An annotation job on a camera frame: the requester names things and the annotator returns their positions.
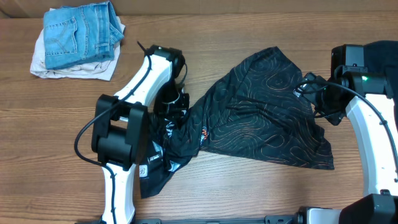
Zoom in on black patterned sports jersey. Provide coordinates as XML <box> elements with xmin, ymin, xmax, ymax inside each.
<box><xmin>140</xmin><ymin>47</ymin><xmax>334</xmax><ymax>198</ymax></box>

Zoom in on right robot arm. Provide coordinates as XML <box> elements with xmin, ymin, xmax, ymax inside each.
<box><xmin>290</xmin><ymin>40</ymin><xmax>397</xmax><ymax>224</ymax></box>

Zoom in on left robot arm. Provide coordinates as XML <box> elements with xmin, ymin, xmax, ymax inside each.
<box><xmin>91</xmin><ymin>45</ymin><xmax>189</xmax><ymax>223</ymax></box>

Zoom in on black garment pile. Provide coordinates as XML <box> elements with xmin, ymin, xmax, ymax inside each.
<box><xmin>364</xmin><ymin>40</ymin><xmax>398</xmax><ymax>126</ymax></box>

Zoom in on folded blue denim jeans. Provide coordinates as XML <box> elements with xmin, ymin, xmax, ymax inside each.
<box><xmin>44</xmin><ymin>1</ymin><xmax>124</xmax><ymax>70</ymax></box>

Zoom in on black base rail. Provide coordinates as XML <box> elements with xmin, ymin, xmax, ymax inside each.
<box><xmin>131</xmin><ymin>215</ymin><xmax>296</xmax><ymax>224</ymax></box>

